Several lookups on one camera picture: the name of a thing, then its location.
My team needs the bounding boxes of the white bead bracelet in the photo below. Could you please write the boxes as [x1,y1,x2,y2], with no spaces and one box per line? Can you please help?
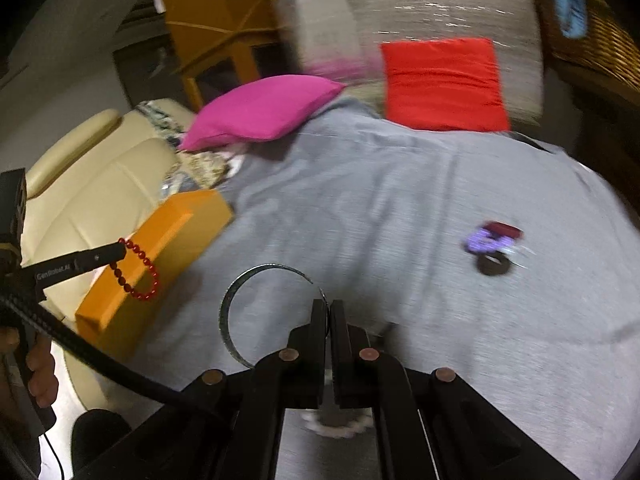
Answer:
[299,406,377,440]

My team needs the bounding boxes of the red bead bracelet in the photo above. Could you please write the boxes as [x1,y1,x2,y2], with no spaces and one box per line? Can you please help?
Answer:
[112,237,163,302]

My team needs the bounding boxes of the silver metal bangle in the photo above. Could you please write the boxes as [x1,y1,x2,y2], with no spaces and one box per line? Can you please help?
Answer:
[218,262,330,370]

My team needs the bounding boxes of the black hair tie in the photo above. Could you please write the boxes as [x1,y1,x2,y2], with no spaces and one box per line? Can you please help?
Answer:
[475,251,516,278]

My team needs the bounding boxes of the purple bead bracelet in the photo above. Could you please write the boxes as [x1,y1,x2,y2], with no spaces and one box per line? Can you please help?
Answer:
[462,227,519,257]

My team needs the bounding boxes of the person's left hand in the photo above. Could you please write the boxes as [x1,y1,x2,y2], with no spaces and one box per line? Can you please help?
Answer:
[1,327,58,408]

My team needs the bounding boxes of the orange cardboard box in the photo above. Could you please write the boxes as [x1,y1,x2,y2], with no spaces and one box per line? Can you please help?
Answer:
[75,190,233,362]

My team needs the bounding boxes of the cream leather sofa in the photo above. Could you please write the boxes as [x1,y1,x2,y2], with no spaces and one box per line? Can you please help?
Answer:
[22,110,177,418]

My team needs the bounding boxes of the floral patterned cloth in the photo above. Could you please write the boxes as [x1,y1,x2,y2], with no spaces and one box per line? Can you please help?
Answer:
[160,152,231,200]

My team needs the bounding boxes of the grey blanket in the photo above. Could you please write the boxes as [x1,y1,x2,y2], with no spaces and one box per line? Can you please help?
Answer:
[130,98,639,479]

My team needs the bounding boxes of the striped cloth on sofa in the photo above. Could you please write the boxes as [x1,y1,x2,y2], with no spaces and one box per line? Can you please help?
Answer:
[136,101,184,150]

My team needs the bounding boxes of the magenta pillow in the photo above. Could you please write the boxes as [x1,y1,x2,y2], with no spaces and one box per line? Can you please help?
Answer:
[180,75,345,152]

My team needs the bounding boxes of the wooden side table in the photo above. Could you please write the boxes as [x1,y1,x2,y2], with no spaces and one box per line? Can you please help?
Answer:
[163,0,279,110]

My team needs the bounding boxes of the red pillow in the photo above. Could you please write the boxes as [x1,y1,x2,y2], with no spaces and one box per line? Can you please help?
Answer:
[381,38,510,132]

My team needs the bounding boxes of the silver foil insulation mat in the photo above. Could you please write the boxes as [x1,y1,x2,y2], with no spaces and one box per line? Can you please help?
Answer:
[272,0,544,125]

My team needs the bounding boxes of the wicker basket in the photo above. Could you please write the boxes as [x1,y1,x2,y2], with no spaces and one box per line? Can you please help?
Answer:
[534,0,639,110]

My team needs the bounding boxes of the blue cloth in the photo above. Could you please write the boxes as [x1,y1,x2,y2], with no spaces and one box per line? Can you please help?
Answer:
[553,0,588,39]

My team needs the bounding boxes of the black cable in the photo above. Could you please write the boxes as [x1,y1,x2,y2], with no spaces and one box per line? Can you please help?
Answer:
[0,291,187,403]

